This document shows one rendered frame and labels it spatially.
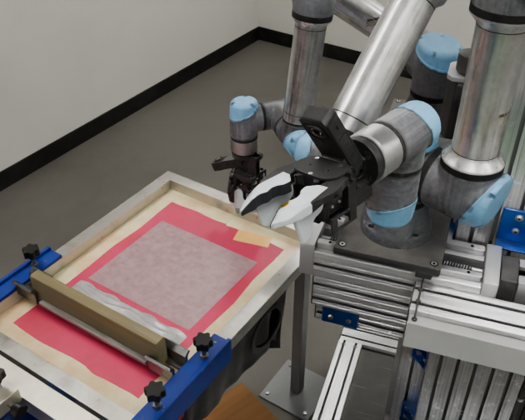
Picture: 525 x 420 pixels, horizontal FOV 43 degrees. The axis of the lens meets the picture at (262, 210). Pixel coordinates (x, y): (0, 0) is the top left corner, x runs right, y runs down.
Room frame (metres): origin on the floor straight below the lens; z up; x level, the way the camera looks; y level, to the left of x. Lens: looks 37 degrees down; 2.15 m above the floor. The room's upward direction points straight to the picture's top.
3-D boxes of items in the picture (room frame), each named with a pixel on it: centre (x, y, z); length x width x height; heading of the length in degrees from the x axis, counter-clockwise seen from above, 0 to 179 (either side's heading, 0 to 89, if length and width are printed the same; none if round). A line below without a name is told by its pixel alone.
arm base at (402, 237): (1.13, -0.29, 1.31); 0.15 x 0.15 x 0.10
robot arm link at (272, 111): (1.59, -0.05, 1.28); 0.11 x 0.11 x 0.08; 18
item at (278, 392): (1.68, -0.14, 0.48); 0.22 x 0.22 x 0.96; 57
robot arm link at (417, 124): (0.85, -0.21, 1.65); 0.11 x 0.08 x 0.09; 137
